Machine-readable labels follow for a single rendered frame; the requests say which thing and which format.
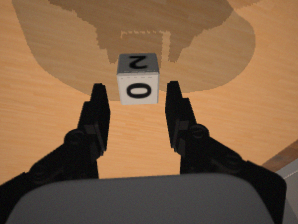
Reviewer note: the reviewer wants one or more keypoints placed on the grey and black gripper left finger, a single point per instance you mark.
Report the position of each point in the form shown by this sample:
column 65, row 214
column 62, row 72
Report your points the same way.
column 75, row 159

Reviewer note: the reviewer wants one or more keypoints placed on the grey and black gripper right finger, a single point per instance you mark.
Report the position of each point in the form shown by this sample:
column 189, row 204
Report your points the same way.
column 193, row 142

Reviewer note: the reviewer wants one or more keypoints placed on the grey number cube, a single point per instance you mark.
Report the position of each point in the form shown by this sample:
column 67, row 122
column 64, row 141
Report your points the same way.
column 138, row 78

